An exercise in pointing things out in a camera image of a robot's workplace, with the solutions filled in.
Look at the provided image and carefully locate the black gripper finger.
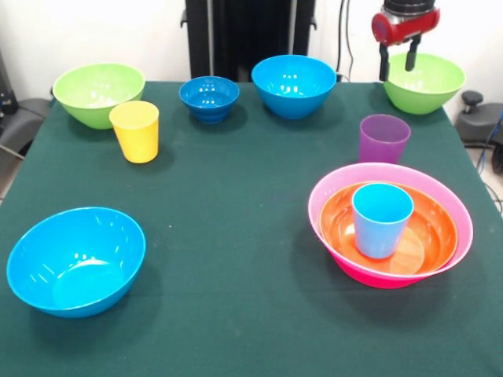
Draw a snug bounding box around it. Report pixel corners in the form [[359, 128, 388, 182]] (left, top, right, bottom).
[[378, 42, 391, 82], [404, 37, 421, 72]]

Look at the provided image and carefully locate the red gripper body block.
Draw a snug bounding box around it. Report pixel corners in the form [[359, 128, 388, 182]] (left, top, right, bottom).
[[371, 8, 441, 45]]

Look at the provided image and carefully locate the green plastic bowl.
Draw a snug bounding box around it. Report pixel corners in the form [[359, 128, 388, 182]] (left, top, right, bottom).
[[383, 53, 467, 115], [53, 62, 146, 130]]

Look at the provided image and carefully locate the light blue plastic cup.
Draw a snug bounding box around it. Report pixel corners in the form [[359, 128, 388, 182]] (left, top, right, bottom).
[[351, 182, 415, 259]]

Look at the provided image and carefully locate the orange plastic bowl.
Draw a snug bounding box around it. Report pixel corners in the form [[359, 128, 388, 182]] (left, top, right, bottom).
[[319, 181, 459, 276]]

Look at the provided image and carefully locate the yellow plastic cup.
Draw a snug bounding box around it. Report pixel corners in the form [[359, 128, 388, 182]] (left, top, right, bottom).
[[108, 101, 160, 164]]

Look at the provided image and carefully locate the light blue plastic bowl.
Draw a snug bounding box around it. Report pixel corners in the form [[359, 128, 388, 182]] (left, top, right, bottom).
[[251, 54, 338, 120], [6, 207, 147, 319]]

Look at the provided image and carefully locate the purple plastic cup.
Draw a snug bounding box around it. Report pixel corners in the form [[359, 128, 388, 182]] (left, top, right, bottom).
[[358, 113, 412, 165]]

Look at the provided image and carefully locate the black equipment with knob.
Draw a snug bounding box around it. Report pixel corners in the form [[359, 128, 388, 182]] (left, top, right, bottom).
[[454, 90, 503, 176]]

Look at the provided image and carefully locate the small dark blue bowl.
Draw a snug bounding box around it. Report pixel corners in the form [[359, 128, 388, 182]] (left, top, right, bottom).
[[178, 75, 240, 125]]

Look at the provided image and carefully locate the large pink plastic bowl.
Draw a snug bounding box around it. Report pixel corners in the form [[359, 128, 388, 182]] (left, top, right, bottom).
[[307, 162, 474, 290]]

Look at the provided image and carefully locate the dark green tablecloth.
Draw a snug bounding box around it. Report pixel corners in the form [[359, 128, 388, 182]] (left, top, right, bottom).
[[0, 81, 503, 377]]

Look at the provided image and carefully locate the grey chair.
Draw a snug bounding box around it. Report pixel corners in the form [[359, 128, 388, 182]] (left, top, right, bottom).
[[0, 97, 52, 160]]

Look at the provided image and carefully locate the black device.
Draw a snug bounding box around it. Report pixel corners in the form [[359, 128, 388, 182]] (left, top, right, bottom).
[[0, 50, 17, 119]]

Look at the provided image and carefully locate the black wall cable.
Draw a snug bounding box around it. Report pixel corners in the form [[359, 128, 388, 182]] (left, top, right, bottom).
[[336, 0, 355, 82]]

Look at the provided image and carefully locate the blue cable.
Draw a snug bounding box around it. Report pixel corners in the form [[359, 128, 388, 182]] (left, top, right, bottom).
[[475, 112, 503, 174]]

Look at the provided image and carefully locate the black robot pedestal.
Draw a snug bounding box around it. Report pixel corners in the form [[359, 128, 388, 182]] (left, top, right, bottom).
[[180, 0, 318, 82]]

